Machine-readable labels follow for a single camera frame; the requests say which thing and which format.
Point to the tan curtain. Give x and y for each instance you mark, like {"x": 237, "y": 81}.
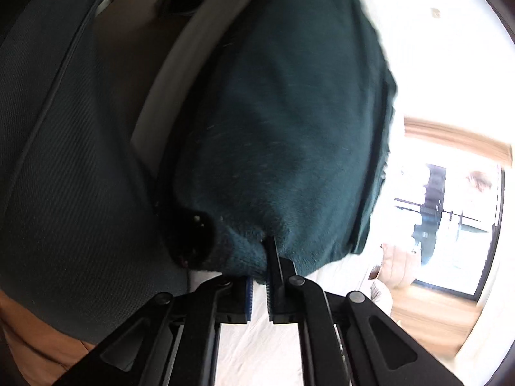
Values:
{"x": 450, "y": 136}
{"x": 434, "y": 301}

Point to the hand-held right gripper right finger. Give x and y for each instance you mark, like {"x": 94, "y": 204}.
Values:
{"x": 277, "y": 289}

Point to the white wall socket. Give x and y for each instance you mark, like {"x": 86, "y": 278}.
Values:
{"x": 435, "y": 12}

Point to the dark green sweater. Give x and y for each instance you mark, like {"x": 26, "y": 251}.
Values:
{"x": 281, "y": 128}

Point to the bed with white sheet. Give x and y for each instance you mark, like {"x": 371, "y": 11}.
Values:
{"x": 257, "y": 354}

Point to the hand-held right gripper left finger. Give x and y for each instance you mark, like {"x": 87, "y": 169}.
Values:
{"x": 248, "y": 297}

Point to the row of dark hanging clothes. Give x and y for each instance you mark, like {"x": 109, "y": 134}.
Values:
{"x": 432, "y": 209}

